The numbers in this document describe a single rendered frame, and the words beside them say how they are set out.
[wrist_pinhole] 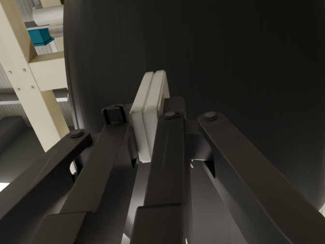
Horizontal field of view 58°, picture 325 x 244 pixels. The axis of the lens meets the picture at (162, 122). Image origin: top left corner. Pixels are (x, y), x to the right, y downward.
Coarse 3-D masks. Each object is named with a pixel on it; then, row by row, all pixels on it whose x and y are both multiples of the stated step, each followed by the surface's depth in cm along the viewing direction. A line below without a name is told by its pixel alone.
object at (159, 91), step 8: (160, 72) 20; (160, 80) 18; (152, 88) 17; (160, 88) 17; (152, 96) 16; (160, 96) 16; (168, 96) 20; (152, 104) 15; (160, 104) 15; (144, 112) 14; (152, 112) 14; (160, 112) 14; (152, 120) 14; (152, 128) 14; (152, 136) 15; (152, 144) 15
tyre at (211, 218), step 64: (64, 0) 35; (128, 0) 29; (192, 0) 28; (256, 0) 27; (320, 0) 28; (128, 64) 28; (192, 64) 27; (256, 64) 27; (320, 64) 27; (256, 128) 28; (320, 128) 28; (192, 192) 31; (320, 192) 33
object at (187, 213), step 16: (176, 112) 14; (160, 128) 13; (176, 128) 12; (160, 144) 11; (176, 144) 11; (160, 160) 10; (176, 160) 10; (160, 176) 10; (176, 176) 9; (160, 192) 9; (176, 192) 9; (144, 208) 8; (160, 208) 7; (176, 208) 7; (144, 224) 7; (160, 224) 7; (176, 224) 7; (192, 224) 11; (144, 240) 7; (160, 240) 7; (176, 240) 6; (192, 240) 10
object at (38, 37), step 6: (30, 30) 380; (36, 30) 378; (42, 30) 382; (48, 30) 395; (30, 36) 385; (36, 36) 383; (42, 36) 382; (48, 36) 395; (36, 42) 388; (42, 42) 386; (48, 42) 392
